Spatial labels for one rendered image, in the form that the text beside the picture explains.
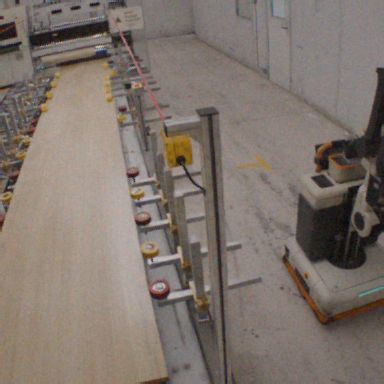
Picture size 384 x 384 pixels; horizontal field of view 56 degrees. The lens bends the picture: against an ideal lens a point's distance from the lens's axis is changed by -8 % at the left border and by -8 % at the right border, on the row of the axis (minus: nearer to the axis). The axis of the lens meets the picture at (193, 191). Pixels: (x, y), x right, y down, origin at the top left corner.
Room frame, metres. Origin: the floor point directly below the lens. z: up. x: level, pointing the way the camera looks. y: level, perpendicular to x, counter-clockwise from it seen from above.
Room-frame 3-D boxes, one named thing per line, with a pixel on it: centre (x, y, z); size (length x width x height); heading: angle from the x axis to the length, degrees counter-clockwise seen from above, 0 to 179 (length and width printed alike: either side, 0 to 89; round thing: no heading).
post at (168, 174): (1.54, 0.11, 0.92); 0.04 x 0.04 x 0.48; 10
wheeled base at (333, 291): (1.77, -0.95, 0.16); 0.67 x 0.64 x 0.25; 9
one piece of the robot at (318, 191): (1.86, -0.93, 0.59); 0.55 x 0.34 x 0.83; 99
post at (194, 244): (1.05, 0.01, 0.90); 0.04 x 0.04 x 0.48; 10
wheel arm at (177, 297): (1.10, -0.03, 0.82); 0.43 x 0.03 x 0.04; 100
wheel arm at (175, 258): (1.34, 0.02, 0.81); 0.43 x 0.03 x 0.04; 100
